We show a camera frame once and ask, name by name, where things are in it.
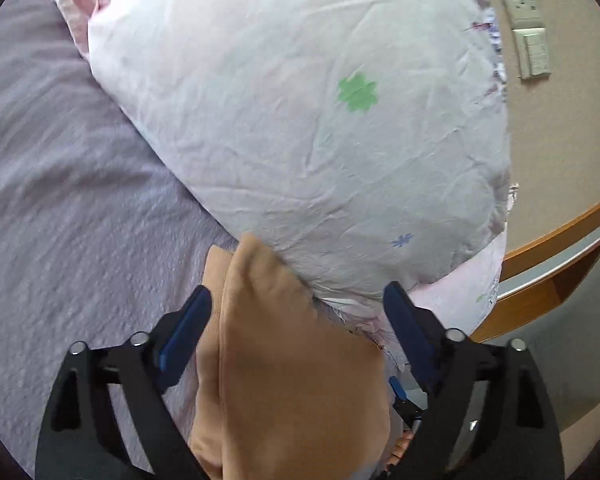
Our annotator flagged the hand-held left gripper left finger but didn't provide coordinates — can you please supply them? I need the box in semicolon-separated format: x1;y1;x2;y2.
35;285;213;480

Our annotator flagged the wooden headboard shelf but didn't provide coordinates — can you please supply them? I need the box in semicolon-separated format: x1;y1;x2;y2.
471;194;600;344

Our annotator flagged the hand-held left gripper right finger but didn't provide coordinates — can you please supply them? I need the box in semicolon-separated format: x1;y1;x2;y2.
380;281;566;480

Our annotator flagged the white wall switch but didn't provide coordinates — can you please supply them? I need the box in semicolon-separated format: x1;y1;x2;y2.
512;27;552;80

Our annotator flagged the person's right hand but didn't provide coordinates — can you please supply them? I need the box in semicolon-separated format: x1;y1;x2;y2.
389;430;415;467

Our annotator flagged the white wall socket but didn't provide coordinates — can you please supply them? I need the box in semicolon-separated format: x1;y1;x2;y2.
495;0;539;29

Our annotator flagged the lilac textured bed sheet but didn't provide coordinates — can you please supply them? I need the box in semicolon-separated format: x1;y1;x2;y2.
0;0;241;480

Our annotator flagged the tan small garment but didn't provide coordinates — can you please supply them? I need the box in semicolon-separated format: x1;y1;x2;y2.
187;232;393;480

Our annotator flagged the white clover print pillow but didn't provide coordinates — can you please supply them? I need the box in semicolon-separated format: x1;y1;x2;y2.
87;0;512;311

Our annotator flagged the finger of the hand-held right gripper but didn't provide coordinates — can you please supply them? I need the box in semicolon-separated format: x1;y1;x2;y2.
387;376;426;425

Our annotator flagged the pink pillow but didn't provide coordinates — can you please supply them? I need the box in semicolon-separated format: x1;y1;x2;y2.
51;0;520;366

